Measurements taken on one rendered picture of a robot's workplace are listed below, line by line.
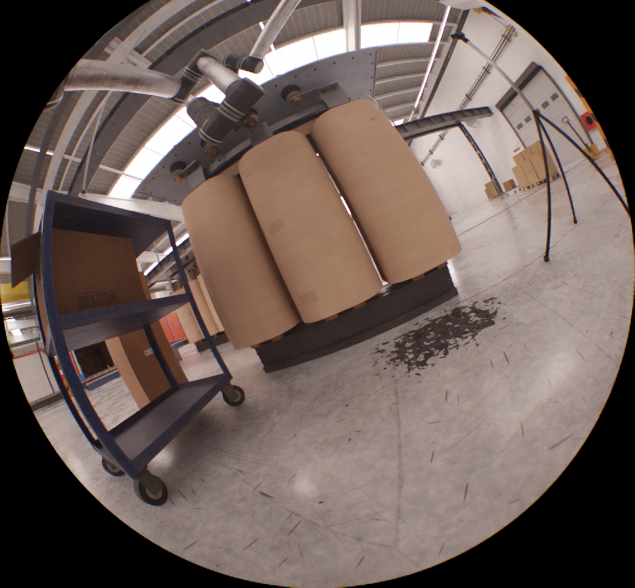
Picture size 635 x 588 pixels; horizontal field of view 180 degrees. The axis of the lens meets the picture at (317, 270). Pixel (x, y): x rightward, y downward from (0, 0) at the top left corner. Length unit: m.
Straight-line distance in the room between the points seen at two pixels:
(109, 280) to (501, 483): 1.03
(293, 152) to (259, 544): 1.23
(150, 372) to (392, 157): 1.72
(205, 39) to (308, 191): 4.07
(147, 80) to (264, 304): 1.29
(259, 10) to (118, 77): 3.66
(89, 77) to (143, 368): 1.47
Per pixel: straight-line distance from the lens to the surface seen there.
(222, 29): 4.54
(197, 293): 3.48
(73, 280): 0.74
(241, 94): 0.78
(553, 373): 0.54
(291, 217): 0.85
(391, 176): 0.89
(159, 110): 11.61
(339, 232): 0.82
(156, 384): 1.43
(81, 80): 1.11
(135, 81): 1.23
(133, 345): 1.41
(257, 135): 1.15
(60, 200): 0.80
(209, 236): 1.05
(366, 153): 0.93
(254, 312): 0.93
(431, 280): 1.02
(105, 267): 0.81
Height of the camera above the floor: 0.38
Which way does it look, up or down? 1 degrees up
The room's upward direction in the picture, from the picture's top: 25 degrees counter-clockwise
